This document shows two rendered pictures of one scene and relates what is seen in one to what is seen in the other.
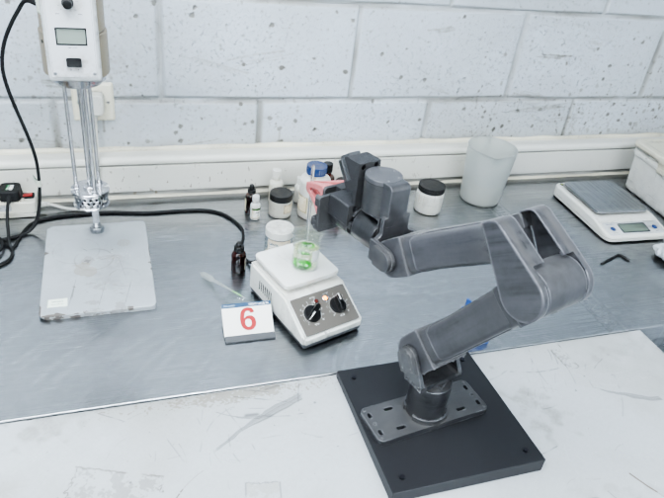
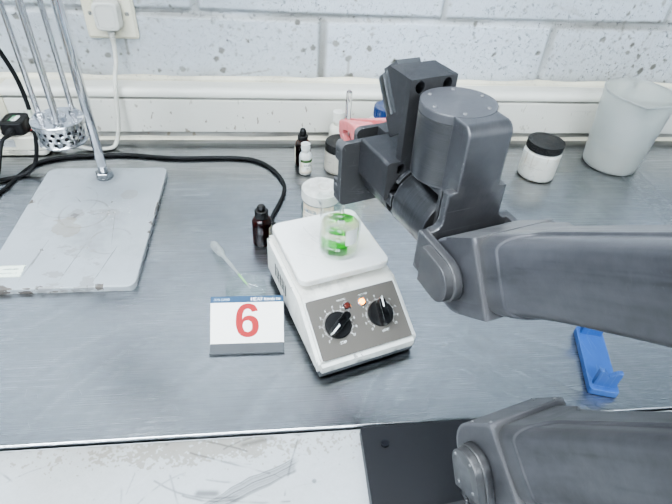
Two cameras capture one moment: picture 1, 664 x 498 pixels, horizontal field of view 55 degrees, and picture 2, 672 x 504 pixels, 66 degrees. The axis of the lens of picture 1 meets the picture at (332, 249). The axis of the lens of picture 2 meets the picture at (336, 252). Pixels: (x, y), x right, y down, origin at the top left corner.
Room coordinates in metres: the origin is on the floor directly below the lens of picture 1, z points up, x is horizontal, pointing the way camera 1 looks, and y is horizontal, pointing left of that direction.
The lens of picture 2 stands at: (0.49, -0.07, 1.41)
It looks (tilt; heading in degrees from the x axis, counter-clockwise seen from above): 41 degrees down; 14
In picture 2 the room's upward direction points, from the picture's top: 4 degrees clockwise
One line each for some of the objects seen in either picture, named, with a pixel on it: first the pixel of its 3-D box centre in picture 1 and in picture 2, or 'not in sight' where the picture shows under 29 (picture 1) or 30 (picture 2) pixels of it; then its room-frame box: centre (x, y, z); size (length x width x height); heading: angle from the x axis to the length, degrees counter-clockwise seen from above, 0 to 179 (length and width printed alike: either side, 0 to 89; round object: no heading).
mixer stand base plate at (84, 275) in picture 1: (98, 265); (87, 221); (0.99, 0.45, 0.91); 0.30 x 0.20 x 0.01; 22
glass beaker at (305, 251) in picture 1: (304, 248); (337, 224); (0.97, 0.05, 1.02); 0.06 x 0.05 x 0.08; 80
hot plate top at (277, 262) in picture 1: (296, 264); (328, 244); (0.98, 0.06, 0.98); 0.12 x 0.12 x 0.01; 39
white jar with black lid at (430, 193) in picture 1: (429, 197); (540, 157); (1.41, -0.22, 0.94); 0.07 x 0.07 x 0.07
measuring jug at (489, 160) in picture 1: (485, 170); (623, 125); (1.53, -0.37, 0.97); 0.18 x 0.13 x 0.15; 178
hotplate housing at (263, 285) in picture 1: (301, 290); (334, 282); (0.96, 0.05, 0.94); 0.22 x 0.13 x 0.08; 39
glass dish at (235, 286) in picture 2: (239, 303); (246, 292); (0.93, 0.16, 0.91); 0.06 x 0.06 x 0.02
